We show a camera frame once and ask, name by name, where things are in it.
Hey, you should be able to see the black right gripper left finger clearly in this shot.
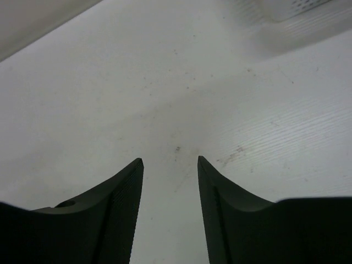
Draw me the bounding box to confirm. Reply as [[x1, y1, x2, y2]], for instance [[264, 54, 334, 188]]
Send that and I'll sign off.
[[1, 158, 144, 263]]

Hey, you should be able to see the white perforated plastic basket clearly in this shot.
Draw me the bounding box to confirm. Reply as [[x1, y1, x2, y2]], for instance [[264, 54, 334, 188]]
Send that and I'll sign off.
[[233, 1, 351, 57]]

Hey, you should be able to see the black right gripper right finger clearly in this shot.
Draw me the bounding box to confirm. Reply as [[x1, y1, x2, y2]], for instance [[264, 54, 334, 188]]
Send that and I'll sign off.
[[197, 156, 351, 263]]

